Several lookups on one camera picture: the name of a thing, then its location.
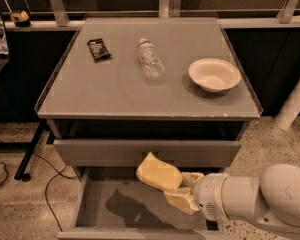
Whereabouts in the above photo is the grey drawer cabinet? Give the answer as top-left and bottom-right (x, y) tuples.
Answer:
(34, 16), (264, 240)

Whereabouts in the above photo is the yellow black tape dispenser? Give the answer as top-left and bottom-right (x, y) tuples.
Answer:
(10, 10), (31, 27)

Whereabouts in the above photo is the clear plastic water bottle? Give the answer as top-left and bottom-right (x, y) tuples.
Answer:
(136, 38), (165, 81)

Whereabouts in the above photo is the black floor cable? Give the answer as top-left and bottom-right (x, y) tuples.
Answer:
(0, 132), (10, 187)
(32, 152), (78, 232)

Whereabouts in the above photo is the metal window frame rail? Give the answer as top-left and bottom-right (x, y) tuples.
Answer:
(0, 0), (300, 29)

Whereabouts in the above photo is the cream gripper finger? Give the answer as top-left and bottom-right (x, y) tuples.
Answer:
(164, 187), (200, 215)
(182, 172), (204, 188)

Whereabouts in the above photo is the top drawer with knob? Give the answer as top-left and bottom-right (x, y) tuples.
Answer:
(53, 139), (241, 168)

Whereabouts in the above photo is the open middle drawer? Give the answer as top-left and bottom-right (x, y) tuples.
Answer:
(58, 167), (230, 240)

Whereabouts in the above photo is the black table leg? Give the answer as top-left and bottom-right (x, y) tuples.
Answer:
(14, 120), (46, 180)

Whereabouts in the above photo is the white paper bowl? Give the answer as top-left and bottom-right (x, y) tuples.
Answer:
(188, 58), (241, 93)

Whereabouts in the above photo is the yellow curved sponge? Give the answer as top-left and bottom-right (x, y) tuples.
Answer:
(136, 152), (183, 191)

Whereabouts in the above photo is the black snack wrapper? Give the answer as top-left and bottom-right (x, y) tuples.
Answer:
(87, 38), (112, 62)

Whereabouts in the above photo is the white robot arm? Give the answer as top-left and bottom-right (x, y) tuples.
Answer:
(164, 164), (300, 240)

